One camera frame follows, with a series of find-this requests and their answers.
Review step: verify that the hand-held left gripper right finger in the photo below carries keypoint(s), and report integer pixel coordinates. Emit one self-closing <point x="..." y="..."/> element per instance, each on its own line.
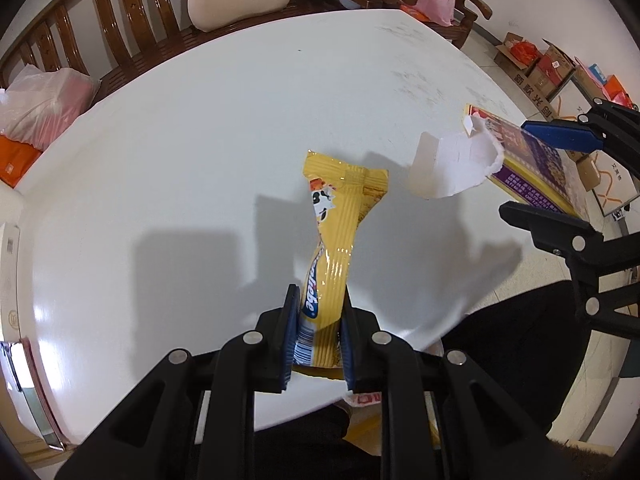
<point x="348" y="340"/>

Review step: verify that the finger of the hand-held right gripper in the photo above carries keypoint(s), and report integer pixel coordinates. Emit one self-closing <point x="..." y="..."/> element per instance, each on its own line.
<point x="550" y="225"/>
<point x="560" y="134"/>

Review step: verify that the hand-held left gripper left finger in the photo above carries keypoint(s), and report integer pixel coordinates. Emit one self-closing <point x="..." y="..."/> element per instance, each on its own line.
<point x="290" y="330"/>

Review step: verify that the purple and yellow torn box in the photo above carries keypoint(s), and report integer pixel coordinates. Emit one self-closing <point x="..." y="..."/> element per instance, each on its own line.
<point x="530" y="160"/>

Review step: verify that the yellow snack wrapper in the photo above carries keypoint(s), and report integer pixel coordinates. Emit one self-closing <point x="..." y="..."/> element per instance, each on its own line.
<point x="335" y="240"/>

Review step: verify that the small cardboard box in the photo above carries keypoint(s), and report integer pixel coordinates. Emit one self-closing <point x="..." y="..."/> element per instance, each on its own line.
<point x="589" y="172"/>

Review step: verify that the printed cardboard box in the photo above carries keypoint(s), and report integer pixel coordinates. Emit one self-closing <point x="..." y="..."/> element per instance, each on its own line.
<point x="547" y="75"/>

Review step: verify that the pink and blue box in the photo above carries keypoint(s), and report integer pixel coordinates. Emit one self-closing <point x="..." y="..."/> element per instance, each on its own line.
<point x="590" y="75"/>

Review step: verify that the orange-red box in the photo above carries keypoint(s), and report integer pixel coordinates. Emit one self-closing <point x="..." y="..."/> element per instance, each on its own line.
<point x="617" y="91"/>

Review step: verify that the white framed board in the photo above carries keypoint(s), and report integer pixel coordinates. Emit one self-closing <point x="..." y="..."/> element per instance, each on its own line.
<point x="620" y="190"/>

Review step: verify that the red plastic bag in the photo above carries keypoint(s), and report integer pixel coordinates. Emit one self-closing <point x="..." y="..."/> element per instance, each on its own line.
<point x="525" y="52"/>

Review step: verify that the open cardboard box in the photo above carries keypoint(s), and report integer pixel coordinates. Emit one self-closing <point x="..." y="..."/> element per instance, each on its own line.
<point x="505" y="57"/>

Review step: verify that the person's black pants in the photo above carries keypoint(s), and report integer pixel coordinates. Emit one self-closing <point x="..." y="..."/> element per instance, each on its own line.
<point x="515" y="340"/>

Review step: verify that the white cabinet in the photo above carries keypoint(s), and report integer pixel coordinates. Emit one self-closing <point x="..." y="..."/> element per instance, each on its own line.
<point x="15" y="335"/>

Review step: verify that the orange box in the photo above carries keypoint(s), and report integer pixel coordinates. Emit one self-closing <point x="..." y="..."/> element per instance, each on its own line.
<point x="15" y="160"/>

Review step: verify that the pink and white plastic bag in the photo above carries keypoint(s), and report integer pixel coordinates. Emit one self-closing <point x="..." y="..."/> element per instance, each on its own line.
<point x="45" y="105"/>

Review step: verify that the brown wooden bench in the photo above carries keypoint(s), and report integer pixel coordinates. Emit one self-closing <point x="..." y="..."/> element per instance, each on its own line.
<point x="125" y="15"/>

